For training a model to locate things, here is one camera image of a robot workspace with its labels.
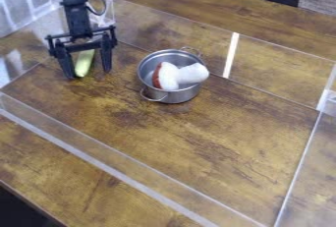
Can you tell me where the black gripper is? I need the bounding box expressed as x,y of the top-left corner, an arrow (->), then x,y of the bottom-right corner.
46,4 -> 118,80

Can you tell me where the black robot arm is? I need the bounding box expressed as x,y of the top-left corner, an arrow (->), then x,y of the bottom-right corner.
46,0 -> 118,79

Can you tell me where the white mushroom toy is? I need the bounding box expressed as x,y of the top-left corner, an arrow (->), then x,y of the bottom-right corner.
153,62 -> 211,90

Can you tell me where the small metal pot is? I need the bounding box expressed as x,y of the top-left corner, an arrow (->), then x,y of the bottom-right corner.
137,47 -> 211,104

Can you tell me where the clear acrylic barrier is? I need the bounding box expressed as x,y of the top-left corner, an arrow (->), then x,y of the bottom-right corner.
0,92 -> 336,227

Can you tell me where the black cable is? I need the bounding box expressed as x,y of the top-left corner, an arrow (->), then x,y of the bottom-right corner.
85,0 -> 110,18

